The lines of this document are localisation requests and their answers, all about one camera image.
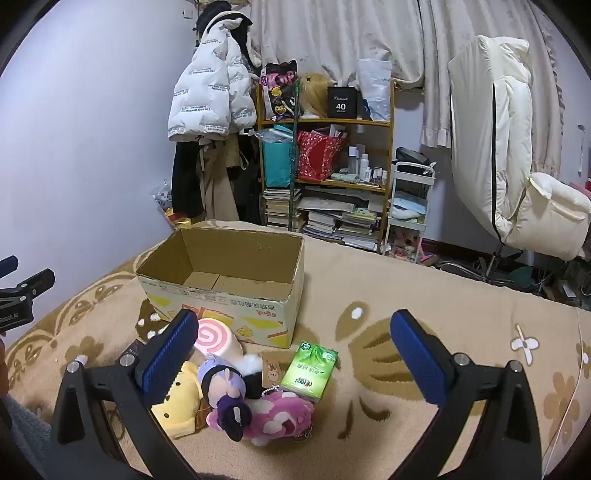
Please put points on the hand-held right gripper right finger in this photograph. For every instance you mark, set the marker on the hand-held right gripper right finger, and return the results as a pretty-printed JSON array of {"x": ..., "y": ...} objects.
[{"x": 415, "y": 355}]

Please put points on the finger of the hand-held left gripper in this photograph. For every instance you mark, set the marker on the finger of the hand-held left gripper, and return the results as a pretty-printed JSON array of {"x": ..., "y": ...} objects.
[
  {"x": 7, "y": 266},
  {"x": 32, "y": 282}
]

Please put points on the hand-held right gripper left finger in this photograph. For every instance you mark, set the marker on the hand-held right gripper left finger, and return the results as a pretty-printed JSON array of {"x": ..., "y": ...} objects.
[{"x": 171, "y": 355}]

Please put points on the yellow plush toy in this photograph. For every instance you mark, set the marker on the yellow plush toy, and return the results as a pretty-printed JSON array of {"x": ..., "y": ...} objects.
[{"x": 182, "y": 406}]

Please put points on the cardboard box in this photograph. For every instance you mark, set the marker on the cardboard box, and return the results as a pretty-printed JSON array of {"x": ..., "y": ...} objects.
[{"x": 258, "y": 318}]

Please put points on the pink and white plush toy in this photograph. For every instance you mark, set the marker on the pink and white plush toy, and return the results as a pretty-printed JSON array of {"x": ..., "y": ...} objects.
[{"x": 277, "y": 413}]

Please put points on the person's left forearm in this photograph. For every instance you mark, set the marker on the person's left forearm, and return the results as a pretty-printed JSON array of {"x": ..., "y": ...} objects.
[{"x": 23, "y": 429}]

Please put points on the pink swirl roll plush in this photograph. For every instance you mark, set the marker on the pink swirl roll plush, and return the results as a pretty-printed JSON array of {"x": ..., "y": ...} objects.
[{"x": 212, "y": 337}]

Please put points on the black and white fluffy plush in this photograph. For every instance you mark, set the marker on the black and white fluffy plush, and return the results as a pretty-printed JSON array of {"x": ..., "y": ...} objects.
[{"x": 251, "y": 374}]

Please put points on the beige flower blanket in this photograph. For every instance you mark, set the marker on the beige flower blanket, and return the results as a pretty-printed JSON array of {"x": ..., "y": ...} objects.
[{"x": 369, "y": 281}]

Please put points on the pink toys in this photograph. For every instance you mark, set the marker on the pink toys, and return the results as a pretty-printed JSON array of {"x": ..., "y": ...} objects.
[{"x": 411, "y": 247}]

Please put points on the green tissue pack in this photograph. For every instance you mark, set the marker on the green tissue pack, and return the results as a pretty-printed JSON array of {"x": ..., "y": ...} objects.
[{"x": 307, "y": 371}]

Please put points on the blue and white cloth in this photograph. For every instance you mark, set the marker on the blue and white cloth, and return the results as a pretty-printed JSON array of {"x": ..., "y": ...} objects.
[{"x": 406, "y": 205}]

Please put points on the pile of books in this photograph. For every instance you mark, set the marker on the pile of books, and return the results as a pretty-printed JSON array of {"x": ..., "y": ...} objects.
[{"x": 332, "y": 221}]

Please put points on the black hanging coat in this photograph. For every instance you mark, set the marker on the black hanging coat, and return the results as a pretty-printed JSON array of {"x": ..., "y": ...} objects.
[{"x": 184, "y": 180}]

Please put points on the beige hanging coat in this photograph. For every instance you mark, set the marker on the beige hanging coat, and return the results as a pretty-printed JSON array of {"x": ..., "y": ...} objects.
[{"x": 217, "y": 184}]

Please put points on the dark hanging garment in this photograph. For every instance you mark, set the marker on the dark hanging garment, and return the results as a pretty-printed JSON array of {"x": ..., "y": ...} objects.
[{"x": 249, "y": 184}]

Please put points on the white trolley cart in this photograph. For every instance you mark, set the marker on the white trolley cart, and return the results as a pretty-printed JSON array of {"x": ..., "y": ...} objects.
[{"x": 415, "y": 165}]

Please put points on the pale green cloth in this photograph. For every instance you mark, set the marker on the pale green cloth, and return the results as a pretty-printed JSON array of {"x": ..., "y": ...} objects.
[{"x": 344, "y": 177}]

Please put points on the group of white cosmetic bottles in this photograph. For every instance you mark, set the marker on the group of white cosmetic bottles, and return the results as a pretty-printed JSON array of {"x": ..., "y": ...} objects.
[{"x": 364, "y": 168}]

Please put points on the green pole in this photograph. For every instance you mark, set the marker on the green pole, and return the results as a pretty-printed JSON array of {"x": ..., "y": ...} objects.
[{"x": 292, "y": 184}]

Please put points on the cream down coat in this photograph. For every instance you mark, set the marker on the cream down coat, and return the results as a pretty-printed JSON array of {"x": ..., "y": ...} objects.
[{"x": 508, "y": 161}]

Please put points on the teal paper bag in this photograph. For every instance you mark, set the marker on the teal paper bag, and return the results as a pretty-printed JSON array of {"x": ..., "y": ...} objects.
[{"x": 277, "y": 161}]

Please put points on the red patterned bag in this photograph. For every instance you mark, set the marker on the red patterned bag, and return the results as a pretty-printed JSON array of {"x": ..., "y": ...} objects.
[{"x": 316, "y": 157}]

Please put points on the wooden shelf rack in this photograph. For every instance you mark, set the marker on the wooden shelf rack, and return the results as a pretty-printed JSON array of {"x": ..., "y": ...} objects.
[{"x": 323, "y": 121}]

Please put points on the white puffer jacket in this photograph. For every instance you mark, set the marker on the white puffer jacket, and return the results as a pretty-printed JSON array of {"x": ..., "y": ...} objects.
[{"x": 203, "y": 92}]

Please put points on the black box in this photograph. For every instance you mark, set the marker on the black box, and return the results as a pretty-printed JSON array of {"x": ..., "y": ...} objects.
[{"x": 341, "y": 104}]

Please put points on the white plastic bag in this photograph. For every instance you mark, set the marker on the white plastic bag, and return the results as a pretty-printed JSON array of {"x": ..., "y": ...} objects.
[{"x": 374, "y": 87}]

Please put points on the blond wig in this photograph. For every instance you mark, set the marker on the blond wig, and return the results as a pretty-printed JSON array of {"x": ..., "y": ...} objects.
[{"x": 316, "y": 94}]

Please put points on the black and purple patterned bag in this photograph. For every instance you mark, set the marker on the black and purple patterned bag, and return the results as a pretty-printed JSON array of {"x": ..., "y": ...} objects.
[{"x": 279, "y": 92}]

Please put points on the beige curtain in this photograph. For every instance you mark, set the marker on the beige curtain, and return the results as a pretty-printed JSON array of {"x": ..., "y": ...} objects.
[{"x": 323, "y": 32}]

